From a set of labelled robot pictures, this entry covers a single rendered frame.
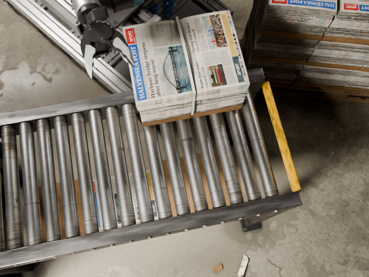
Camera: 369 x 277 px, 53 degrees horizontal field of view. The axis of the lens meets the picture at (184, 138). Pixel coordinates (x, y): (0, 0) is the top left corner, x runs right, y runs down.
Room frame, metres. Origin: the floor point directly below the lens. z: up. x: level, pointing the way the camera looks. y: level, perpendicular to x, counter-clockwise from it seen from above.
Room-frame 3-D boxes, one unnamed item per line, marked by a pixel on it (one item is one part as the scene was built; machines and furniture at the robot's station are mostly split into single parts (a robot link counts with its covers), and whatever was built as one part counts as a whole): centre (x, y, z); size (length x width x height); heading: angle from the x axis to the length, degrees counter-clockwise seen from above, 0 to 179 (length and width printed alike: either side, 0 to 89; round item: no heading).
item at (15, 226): (0.21, 0.61, 0.77); 0.47 x 0.05 x 0.05; 14
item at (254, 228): (0.21, -0.39, 0.01); 0.14 x 0.13 x 0.01; 14
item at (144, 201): (0.33, 0.17, 0.77); 0.47 x 0.05 x 0.05; 14
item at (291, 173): (0.45, -0.35, 0.81); 0.43 x 0.03 x 0.02; 14
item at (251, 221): (0.21, -0.39, 0.34); 0.06 x 0.06 x 0.68; 14
